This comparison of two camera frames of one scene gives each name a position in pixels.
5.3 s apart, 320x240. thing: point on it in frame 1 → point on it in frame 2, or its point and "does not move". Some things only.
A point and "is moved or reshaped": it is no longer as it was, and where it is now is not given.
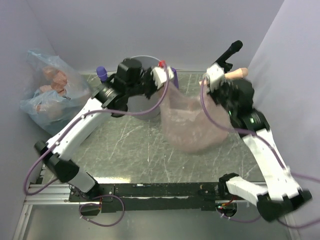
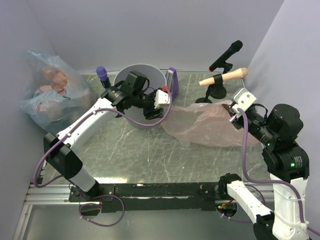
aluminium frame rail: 49,194 does not move
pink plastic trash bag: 184,124 is moved or reshaped
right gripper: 225,84 → 235,122
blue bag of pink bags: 58,91 does not move
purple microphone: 102,73 does not move
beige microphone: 237,74 does not move
